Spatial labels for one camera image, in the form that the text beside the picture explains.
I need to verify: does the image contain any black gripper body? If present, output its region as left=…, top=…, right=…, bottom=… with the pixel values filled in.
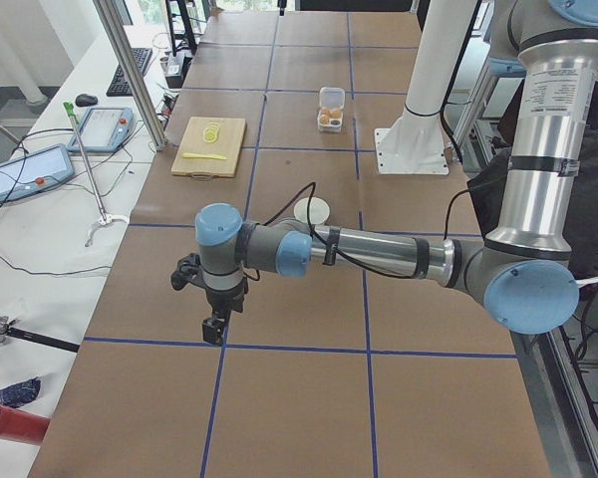
left=205, top=278, right=248, bottom=319

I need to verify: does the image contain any clear plastic egg box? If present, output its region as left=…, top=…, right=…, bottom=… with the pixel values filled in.
left=317, top=87, right=346, bottom=133

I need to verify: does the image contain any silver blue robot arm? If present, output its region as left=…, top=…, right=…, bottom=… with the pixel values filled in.
left=198, top=12, right=510, bottom=354

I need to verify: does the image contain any white bowl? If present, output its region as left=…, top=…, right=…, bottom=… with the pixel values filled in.
left=293, top=197, right=330, bottom=225

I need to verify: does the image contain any long reacher grabber tool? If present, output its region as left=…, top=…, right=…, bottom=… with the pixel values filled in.
left=63, top=102, right=130, bottom=247

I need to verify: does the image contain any yellow plastic knife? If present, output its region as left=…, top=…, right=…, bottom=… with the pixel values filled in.
left=181, top=152, right=227, bottom=160

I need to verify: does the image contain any wooden cutting board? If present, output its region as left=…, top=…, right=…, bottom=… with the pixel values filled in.
left=170, top=117, right=246, bottom=178

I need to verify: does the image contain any far teach pendant tablet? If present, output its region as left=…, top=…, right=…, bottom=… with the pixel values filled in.
left=70, top=107, right=134, bottom=155

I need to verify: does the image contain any teach pendant tablet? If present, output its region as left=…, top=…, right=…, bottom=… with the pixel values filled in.
left=0, top=144, right=75, bottom=203
left=70, top=107, right=134, bottom=155

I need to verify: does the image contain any black tripod rod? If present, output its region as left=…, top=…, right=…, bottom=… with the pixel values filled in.
left=0, top=316, right=80, bottom=353

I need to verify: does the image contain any near teach pendant tablet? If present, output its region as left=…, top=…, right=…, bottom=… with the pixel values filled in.
left=0, top=144, right=75, bottom=203

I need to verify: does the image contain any red cylinder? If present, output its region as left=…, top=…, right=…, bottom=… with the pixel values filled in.
left=0, top=404, right=50, bottom=445

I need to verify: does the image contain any black keyboard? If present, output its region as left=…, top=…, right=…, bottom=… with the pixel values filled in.
left=105, top=47, right=153, bottom=98

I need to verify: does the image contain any black computer mouse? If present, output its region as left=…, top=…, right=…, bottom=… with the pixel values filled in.
left=75, top=94, right=99, bottom=108

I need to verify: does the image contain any seated person dark jacket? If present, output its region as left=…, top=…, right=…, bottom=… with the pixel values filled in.
left=467, top=82, right=598, bottom=280

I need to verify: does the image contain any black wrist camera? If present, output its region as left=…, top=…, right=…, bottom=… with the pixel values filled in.
left=170, top=253, right=205, bottom=291

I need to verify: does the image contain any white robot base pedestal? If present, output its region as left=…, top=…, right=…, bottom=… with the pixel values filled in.
left=375, top=0, right=479, bottom=175

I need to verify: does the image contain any aluminium frame post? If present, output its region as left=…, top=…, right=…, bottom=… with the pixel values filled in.
left=93, top=0, right=167, bottom=151

